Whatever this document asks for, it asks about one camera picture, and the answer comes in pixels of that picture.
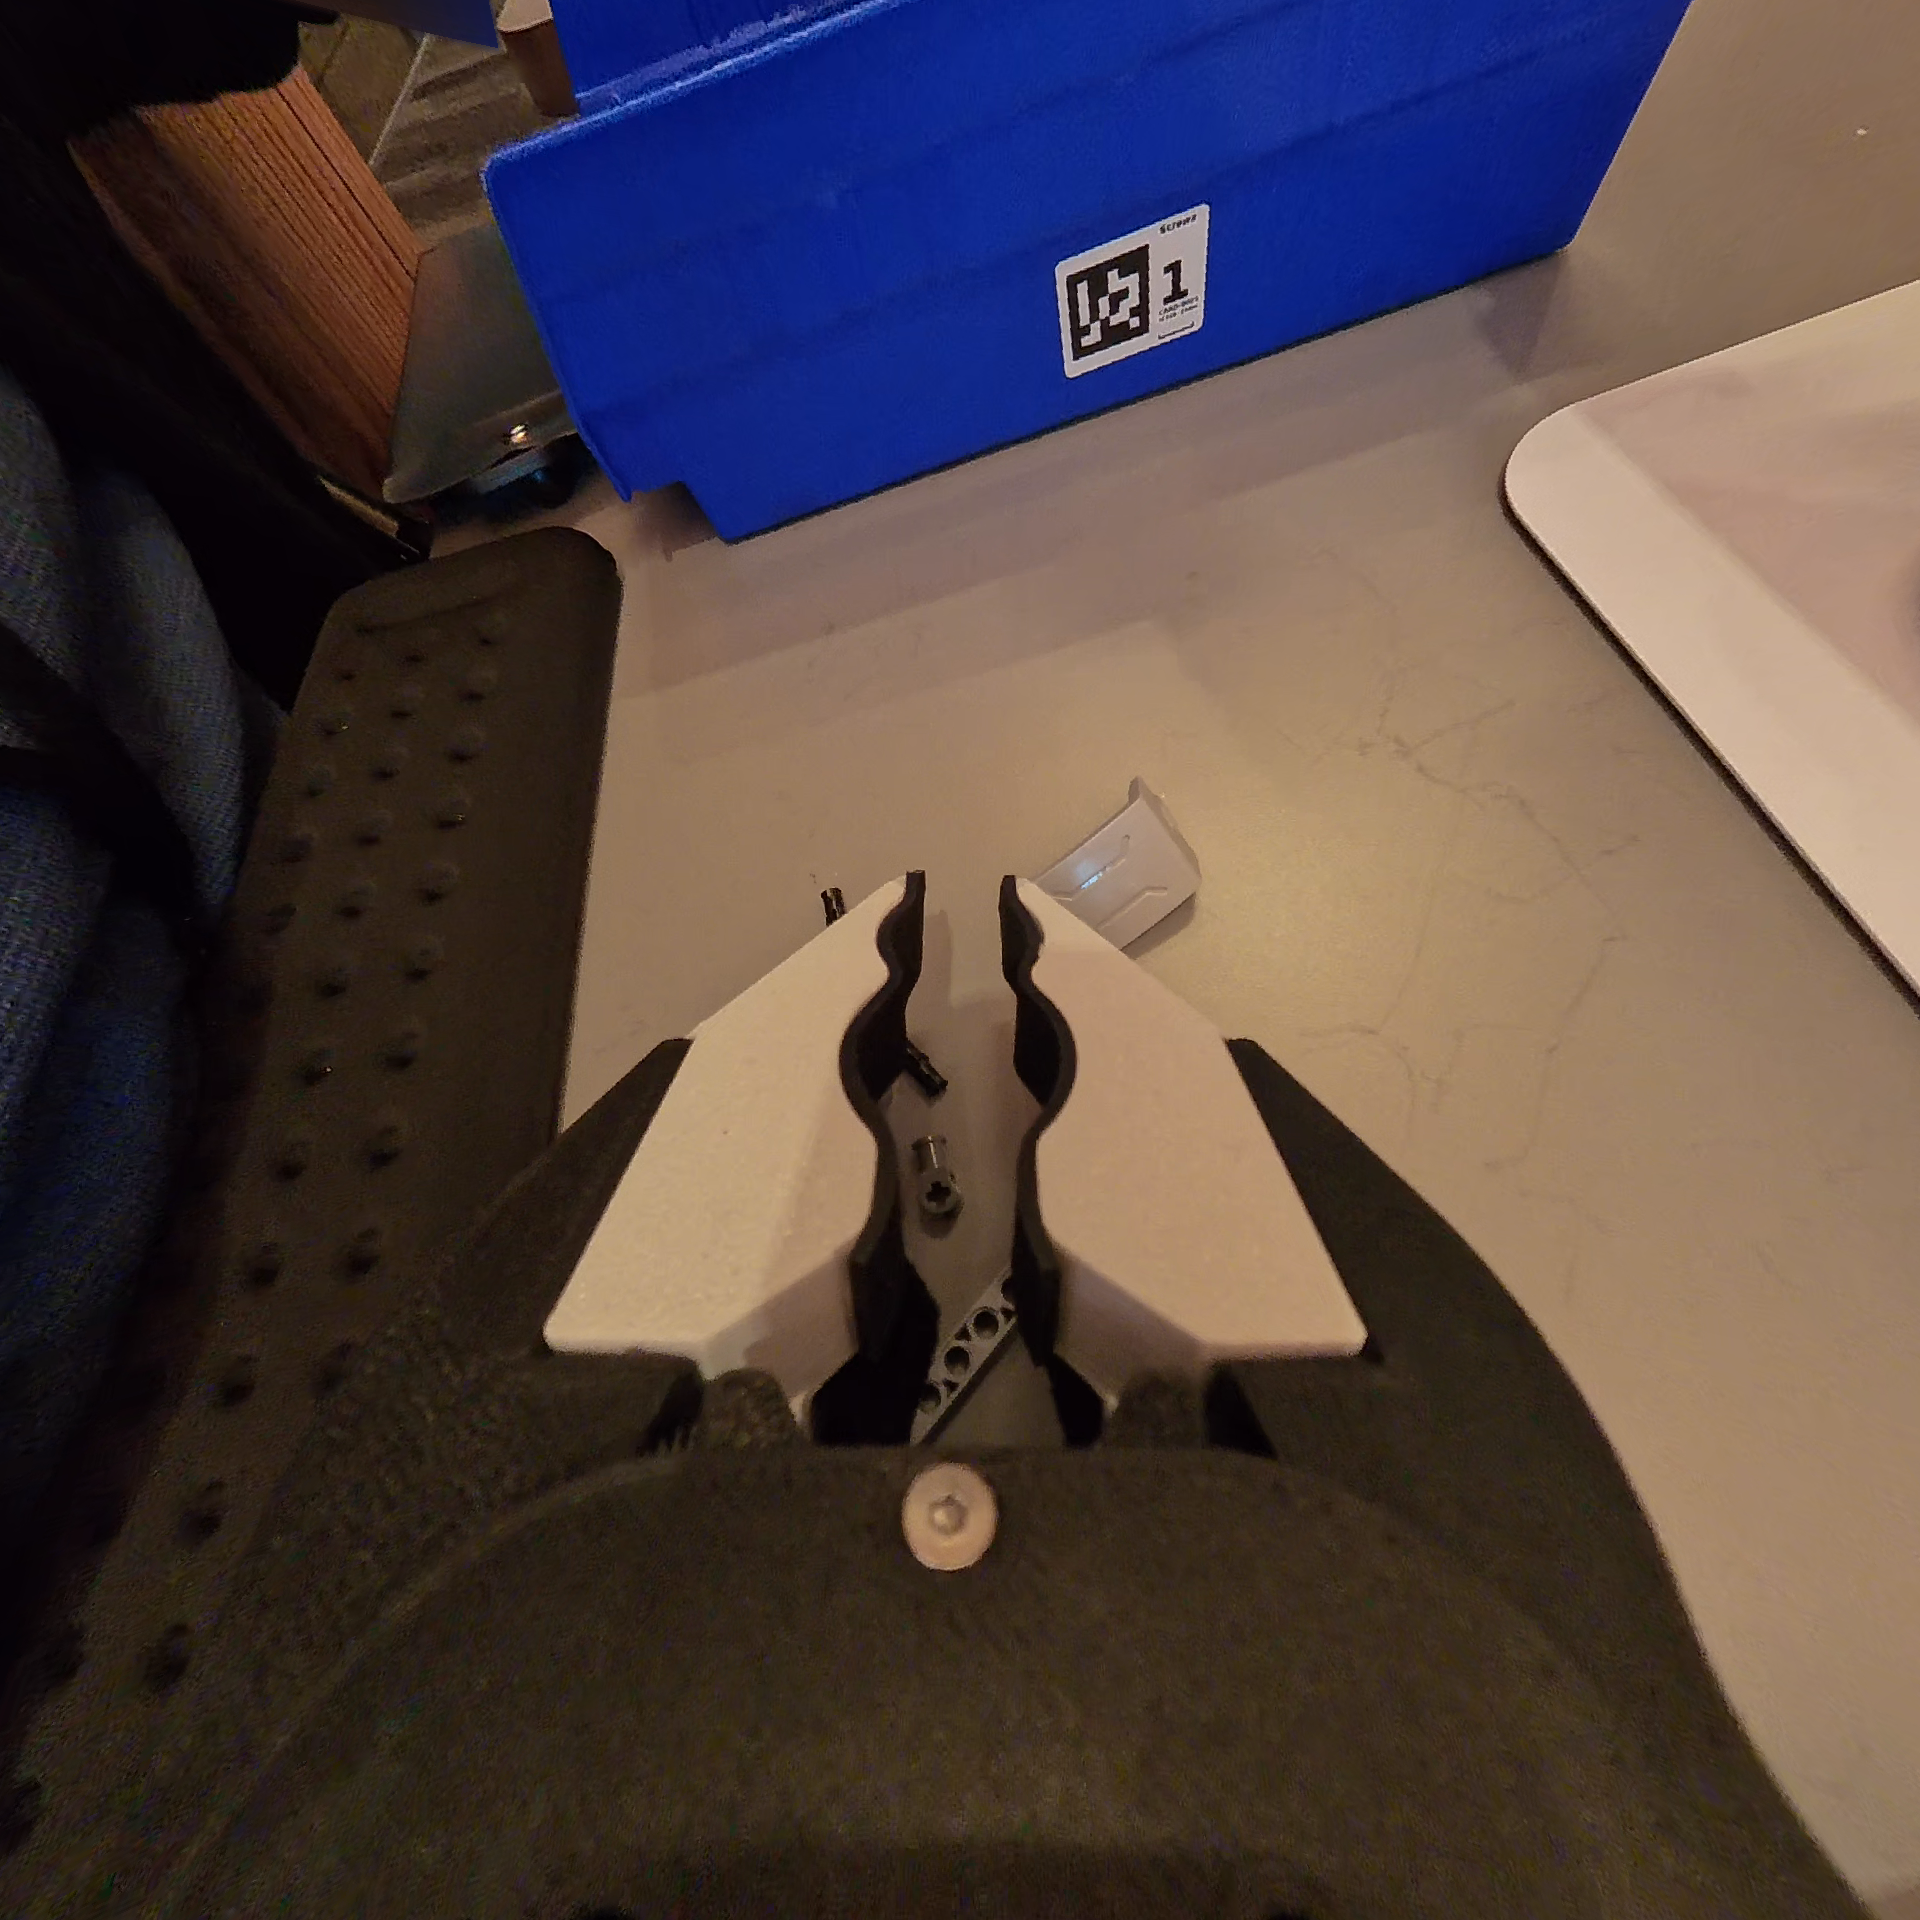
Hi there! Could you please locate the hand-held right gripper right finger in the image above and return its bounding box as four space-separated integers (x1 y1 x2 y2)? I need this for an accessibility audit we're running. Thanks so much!
995 876 1365 1435

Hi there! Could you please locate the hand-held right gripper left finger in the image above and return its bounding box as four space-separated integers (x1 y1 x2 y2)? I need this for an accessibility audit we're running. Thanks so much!
543 864 940 1435

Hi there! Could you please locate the grey toy beam with holes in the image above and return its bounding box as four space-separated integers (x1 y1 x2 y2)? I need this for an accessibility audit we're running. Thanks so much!
912 1267 1027 1449

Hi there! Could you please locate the blue plastic bin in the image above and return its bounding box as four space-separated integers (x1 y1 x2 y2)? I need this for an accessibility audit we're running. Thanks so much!
480 0 1699 543

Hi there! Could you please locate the grey curved toy panel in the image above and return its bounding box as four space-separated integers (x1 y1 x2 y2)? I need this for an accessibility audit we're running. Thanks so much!
1029 773 1200 953

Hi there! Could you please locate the black dimpled pad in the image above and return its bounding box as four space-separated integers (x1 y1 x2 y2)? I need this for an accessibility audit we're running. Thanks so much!
0 524 626 1773

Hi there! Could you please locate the metal plate with caster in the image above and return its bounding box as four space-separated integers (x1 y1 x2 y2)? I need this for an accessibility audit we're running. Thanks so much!
380 238 580 498

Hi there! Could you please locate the white desk stand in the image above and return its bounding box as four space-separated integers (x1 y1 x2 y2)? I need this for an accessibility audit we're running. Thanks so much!
1504 281 1920 999

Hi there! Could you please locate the white printed tag label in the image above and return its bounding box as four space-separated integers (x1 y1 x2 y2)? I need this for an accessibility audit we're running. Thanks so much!
1050 204 1214 380

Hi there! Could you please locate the ribbed wooden cabinet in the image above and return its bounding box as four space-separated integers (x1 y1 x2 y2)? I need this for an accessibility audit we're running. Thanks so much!
64 58 430 484

